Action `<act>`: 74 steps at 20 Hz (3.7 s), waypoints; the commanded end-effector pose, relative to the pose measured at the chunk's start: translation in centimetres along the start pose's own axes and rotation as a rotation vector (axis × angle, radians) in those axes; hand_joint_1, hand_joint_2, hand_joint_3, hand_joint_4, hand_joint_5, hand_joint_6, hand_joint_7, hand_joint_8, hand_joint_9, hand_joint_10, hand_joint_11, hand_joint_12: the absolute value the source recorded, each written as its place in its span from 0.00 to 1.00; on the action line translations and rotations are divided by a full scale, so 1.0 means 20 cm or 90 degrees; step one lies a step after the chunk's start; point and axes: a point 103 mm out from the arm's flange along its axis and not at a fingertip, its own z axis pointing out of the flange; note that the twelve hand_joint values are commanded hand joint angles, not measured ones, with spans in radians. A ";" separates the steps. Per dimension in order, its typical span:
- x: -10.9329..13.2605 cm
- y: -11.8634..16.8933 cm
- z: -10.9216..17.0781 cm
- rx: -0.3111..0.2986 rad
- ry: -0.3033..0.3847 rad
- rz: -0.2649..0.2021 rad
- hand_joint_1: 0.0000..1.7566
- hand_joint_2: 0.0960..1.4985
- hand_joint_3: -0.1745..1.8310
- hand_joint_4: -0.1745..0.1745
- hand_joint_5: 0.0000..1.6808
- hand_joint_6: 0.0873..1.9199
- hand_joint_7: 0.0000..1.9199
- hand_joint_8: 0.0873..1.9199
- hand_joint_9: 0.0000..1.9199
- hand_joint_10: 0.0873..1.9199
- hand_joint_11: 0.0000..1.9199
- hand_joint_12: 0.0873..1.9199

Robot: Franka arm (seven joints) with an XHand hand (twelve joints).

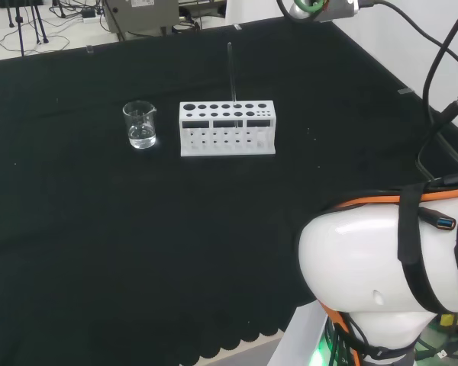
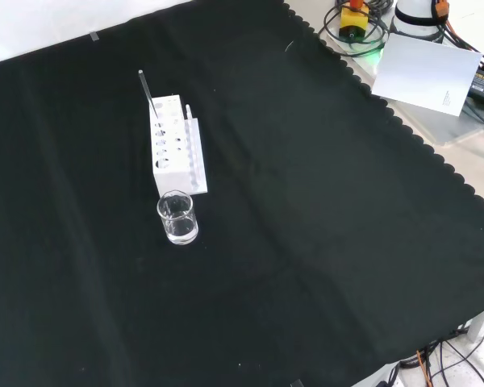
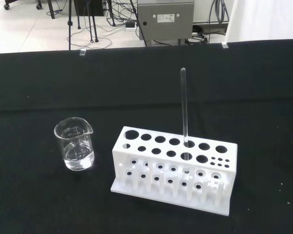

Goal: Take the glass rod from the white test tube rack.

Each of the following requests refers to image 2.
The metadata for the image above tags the clear glass rod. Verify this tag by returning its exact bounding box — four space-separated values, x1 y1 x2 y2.
137 69 160 120

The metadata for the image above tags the white test tube rack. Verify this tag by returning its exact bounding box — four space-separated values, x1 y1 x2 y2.
148 94 209 198

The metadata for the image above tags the black bench cloth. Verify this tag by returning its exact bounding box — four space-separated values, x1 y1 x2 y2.
0 0 484 387

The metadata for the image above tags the clear glass beaker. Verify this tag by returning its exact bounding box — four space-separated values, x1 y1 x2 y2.
156 190 199 246

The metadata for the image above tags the yellow stop button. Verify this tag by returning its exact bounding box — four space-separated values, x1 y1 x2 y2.
339 0 368 42

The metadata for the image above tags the pale board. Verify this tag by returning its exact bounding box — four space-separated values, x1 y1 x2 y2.
370 32 484 118

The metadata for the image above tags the grey table leg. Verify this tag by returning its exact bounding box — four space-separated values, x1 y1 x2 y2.
465 302 484 344

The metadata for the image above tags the black looped cable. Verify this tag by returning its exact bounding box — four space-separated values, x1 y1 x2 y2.
323 0 390 56

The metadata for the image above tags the orange cable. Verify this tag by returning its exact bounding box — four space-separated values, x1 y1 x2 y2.
415 348 433 387

